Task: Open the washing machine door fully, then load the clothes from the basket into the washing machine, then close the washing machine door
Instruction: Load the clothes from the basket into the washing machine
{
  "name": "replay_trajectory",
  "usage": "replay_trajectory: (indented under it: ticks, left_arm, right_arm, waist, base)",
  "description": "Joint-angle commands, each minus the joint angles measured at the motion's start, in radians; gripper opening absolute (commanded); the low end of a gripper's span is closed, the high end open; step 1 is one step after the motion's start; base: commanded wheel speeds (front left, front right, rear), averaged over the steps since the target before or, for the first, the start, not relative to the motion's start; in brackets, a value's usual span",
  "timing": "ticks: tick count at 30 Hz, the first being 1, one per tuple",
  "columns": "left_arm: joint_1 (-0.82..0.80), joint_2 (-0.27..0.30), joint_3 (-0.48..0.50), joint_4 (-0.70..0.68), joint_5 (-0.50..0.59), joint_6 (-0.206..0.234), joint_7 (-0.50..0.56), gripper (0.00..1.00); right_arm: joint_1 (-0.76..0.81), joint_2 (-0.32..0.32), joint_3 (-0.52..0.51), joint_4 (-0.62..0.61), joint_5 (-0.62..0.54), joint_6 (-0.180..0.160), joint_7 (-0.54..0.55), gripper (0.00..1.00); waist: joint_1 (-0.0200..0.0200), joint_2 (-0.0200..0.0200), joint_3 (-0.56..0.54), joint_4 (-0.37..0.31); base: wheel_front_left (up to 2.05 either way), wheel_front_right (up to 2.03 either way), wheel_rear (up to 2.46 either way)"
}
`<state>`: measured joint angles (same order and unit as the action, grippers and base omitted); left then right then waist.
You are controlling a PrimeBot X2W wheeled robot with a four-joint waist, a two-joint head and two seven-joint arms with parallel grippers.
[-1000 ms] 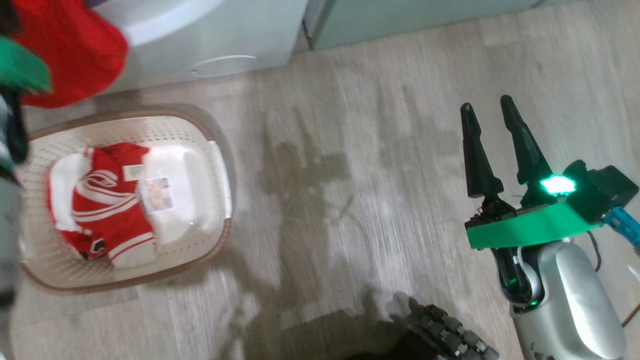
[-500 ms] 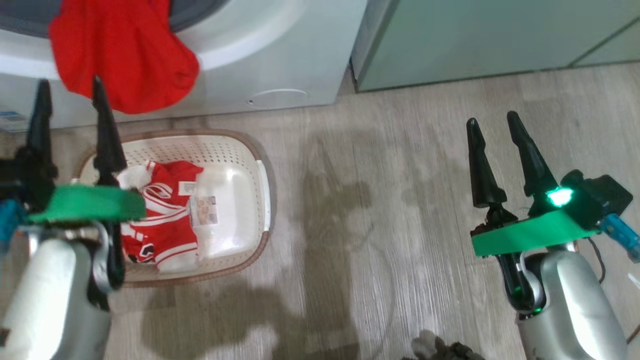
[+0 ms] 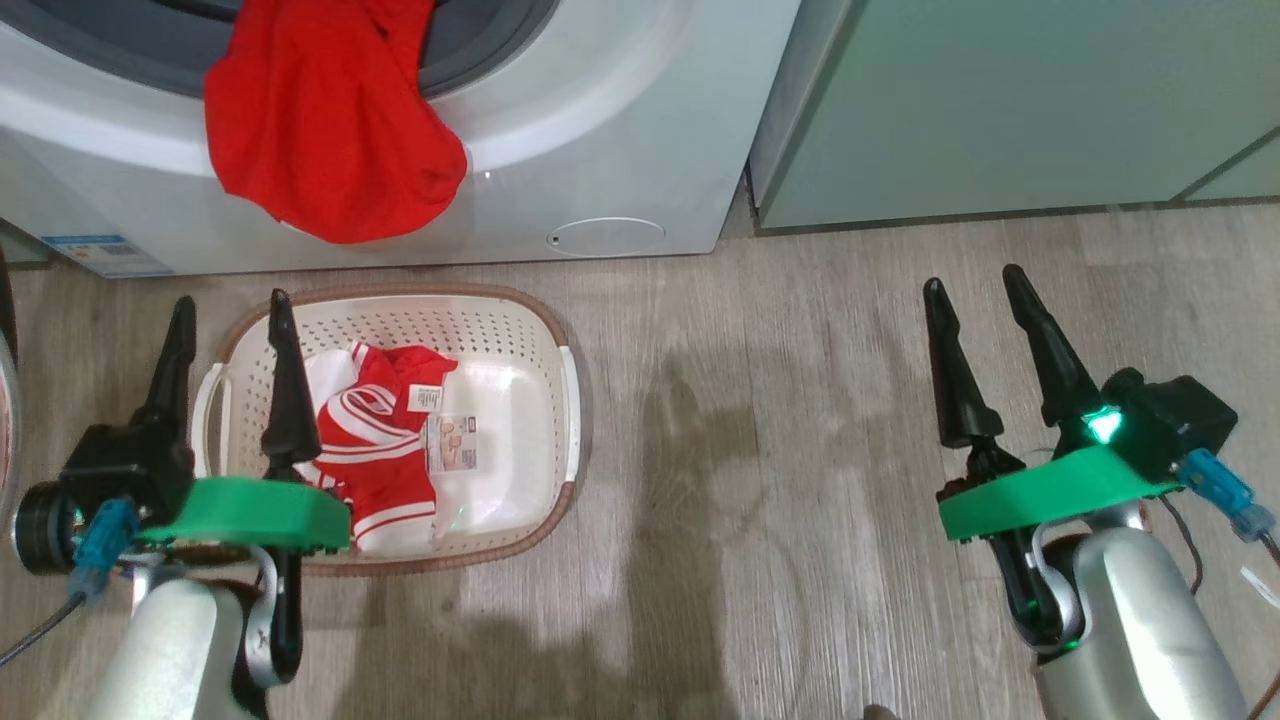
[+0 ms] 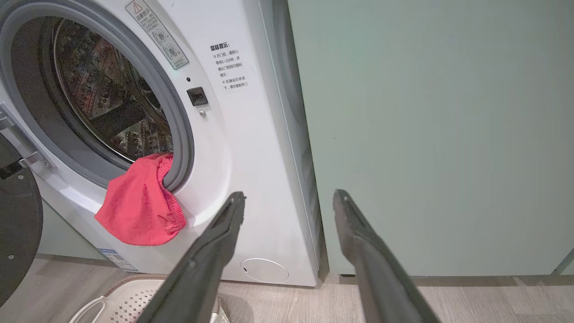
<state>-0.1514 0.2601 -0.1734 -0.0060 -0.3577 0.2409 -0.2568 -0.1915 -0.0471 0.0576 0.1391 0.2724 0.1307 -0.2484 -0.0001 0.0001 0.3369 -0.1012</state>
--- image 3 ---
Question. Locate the round white filter cover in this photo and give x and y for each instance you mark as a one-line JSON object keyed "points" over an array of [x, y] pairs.
{"points": [[605, 237]]}

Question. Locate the blue camera connector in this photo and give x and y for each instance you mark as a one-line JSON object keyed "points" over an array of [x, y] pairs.
{"points": [[100, 550], [1225, 490]]}

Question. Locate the plain red garment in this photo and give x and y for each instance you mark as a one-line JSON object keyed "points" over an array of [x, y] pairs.
{"points": [[320, 130]]}

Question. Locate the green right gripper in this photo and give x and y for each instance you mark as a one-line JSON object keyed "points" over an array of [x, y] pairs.
{"points": [[1060, 490]]}

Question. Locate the black round glass machine door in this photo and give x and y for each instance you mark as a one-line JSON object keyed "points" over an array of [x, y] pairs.
{"points": [[8, 420]]}

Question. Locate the cream perforated laundry basket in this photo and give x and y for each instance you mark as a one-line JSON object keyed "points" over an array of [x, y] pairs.
{"points": [[510, 400]]}

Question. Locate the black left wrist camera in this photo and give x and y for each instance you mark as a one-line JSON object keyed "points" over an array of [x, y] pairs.
{"points": [[120, 470]]}

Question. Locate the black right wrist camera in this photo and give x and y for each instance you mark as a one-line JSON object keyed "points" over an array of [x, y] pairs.
{"points": [[1170, 420]]}

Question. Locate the red white striped garment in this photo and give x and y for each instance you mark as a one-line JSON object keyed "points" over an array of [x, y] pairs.
{"points": [[385, 470]]}

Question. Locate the blue energy label sticker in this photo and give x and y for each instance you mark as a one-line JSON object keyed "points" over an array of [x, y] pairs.
{"points": [[105, 257]]}

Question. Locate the blue right camera connector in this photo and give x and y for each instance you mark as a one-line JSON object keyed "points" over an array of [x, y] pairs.
{"points": [[1225, 490]]}

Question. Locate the white washing machine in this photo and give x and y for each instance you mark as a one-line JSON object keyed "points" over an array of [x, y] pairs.
{"points": [[600, 120]]}

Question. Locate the grey rubber door gasket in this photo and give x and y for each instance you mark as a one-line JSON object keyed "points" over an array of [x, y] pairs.
{"points": [[490, 45]]}

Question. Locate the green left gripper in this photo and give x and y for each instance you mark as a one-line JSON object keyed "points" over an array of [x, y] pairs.
{"points": [[250, 515]]}

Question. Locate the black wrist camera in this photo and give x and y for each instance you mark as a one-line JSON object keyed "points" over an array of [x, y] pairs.
{"points": [[1170, 420], [120, 470]]}

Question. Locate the blue left camera connector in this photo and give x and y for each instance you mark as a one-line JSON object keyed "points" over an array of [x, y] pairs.
{"points": [[100, 550]]}

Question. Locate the pale green cabinet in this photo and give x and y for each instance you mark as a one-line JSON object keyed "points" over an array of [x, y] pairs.
{"points": [[1000, 100]]}

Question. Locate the paper label inside basket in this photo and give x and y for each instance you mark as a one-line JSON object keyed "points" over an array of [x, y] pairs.
{"points": [[452, 443]]}

